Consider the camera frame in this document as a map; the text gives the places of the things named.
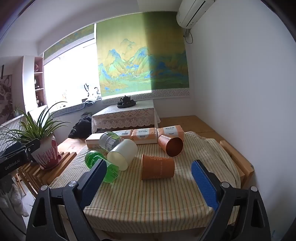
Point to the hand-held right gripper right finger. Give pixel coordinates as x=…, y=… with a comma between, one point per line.
x=204, y=183

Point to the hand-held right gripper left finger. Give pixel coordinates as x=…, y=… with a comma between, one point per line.
x=93, y=183

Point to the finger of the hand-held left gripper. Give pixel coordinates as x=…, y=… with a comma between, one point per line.
x=32, y=147

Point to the orange paper cup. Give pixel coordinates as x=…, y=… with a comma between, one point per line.
x=157, y=167
x=170, y=144

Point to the white plastic cup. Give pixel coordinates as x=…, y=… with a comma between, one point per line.
x=122, y=154

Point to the potted green plant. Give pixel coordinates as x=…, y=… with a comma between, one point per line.
x=45, y=148

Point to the green plastic bottle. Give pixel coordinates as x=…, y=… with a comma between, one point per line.
x=112, y=170

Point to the white radiator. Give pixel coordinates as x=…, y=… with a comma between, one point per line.
x=13, y=126

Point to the wooden slatted rack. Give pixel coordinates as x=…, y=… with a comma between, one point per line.
x=34, y=176

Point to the red plant saucer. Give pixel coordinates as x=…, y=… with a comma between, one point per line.
x=59, y=158

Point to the white plastic bag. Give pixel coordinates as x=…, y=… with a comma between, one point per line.
x=11, y=197

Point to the black clothing pile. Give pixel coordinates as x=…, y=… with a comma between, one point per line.
x=81, y=128

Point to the grey windowsill cushion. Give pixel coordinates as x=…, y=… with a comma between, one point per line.
x=69, y=109

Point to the striped tablecloth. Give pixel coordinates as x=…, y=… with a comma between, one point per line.
x=148, y=197

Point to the orange tissue pack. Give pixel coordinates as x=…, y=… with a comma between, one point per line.
x=172, y=132
x=144, y=135

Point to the lace covered low table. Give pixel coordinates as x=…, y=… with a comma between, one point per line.
x=124, y=115

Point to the folded patterned cloth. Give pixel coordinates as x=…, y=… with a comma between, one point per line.
x=92, y=101

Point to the white kettle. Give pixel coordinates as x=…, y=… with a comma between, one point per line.
x=97, y=91

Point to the dark teapot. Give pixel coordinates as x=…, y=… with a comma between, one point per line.
x=125, y=99

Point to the narrow landscape roller blind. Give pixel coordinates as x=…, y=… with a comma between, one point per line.
x=69, y=40

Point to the landscape painting roller blind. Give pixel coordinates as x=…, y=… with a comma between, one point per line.
x=143, y=55

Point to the white air conditioner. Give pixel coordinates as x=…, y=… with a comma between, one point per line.
x=192, y=12

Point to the floral wall picture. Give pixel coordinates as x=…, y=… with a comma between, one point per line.
x=5, y=99

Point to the pink white wall shelf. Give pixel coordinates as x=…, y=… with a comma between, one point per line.
x=29, y=81

